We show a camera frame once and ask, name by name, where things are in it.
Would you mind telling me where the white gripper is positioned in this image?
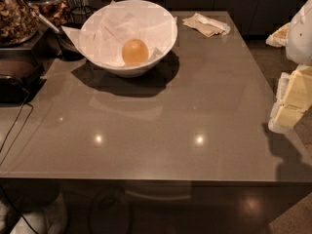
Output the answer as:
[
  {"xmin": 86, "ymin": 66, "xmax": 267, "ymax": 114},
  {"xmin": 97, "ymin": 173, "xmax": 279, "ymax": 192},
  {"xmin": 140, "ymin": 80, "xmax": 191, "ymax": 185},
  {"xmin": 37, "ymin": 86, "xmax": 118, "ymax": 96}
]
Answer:
[{"xmin": 266, "ymin": 0, "xmax": 312, "ymax": 134}]

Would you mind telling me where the orange fruit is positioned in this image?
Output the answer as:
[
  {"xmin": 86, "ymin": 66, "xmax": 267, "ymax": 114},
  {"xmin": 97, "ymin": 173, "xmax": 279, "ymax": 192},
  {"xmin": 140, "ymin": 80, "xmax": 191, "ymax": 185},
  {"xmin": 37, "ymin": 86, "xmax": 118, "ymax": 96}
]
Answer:
[{"xmin": 122, "ymin": 39, "xmax": 149, "ymax": 65}]

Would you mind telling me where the white bowl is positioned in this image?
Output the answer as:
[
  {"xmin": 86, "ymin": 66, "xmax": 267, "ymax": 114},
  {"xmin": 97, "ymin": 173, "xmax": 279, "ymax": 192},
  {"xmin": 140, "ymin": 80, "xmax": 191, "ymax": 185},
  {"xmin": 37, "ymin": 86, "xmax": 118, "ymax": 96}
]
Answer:
[{"xmin": 78, "ymin": 0, "xmax": 178, "ymax": 79}]

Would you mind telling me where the dark small bowl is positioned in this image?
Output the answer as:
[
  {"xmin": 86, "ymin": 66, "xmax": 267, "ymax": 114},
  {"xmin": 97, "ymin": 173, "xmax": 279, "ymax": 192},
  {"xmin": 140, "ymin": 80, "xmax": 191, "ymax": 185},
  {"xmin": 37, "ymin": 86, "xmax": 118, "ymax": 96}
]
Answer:
[{"xmin": 57, "ymin": 29, "xmax": 84, "ymax": 61}]

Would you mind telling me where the folded beige napkin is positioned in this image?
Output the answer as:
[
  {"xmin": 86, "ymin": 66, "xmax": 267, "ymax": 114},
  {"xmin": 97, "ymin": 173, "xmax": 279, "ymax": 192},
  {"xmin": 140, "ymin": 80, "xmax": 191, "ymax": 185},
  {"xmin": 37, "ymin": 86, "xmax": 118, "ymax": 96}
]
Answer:
[{"xmin": 182, "ymin": 13, "xmax": 231, "ymax": 37}]

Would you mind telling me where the white paper liner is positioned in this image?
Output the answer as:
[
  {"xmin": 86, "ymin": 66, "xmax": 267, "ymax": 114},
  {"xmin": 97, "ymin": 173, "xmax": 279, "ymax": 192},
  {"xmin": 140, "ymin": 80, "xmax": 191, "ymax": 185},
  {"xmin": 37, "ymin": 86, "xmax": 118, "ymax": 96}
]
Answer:
[{"xmin": 60, "ymin": 0, "xmax": 178, "ymax": 68}]

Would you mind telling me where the white object under table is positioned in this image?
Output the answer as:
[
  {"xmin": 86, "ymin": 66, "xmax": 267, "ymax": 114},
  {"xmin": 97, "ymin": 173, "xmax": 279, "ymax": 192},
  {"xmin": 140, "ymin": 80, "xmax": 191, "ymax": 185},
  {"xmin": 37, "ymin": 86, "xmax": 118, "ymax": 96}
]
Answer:
[{"xmin": 0, "ymin": 193, "xmax": 67, "ymax": 234}]

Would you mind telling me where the dark box appliance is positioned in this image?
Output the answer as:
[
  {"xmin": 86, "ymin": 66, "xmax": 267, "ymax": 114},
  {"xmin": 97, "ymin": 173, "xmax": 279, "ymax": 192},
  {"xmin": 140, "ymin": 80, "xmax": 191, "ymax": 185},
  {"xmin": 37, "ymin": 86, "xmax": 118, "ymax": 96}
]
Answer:
[{"xmin": 0, "ymin": 50, "xmax": 47, "ymax": 104}]

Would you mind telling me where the glass jar of snacks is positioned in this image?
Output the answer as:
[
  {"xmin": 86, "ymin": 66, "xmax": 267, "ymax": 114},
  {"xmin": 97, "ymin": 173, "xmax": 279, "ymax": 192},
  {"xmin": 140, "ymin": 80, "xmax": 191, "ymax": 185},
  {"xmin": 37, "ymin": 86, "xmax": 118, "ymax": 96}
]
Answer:
[{"xmin": 0, "ymin": 0, "xmax": 37, "ymax": 47}]

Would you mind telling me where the white utensil handle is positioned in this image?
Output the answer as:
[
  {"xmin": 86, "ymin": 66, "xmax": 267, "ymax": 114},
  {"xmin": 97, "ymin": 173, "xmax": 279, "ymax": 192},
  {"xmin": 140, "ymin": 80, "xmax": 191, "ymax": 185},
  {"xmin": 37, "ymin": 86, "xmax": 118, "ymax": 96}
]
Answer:
[{"xmin": 30, "ymin": 8, "xmax": 61, "ymax": 34}]

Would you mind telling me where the black cable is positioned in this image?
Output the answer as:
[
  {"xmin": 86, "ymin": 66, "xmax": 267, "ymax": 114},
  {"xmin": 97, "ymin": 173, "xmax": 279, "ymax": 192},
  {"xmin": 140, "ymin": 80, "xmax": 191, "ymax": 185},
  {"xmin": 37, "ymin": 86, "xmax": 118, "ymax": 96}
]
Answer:
[{"xmin": 0, "ymin": 88, "xmax": 34, "ymax": 168}]

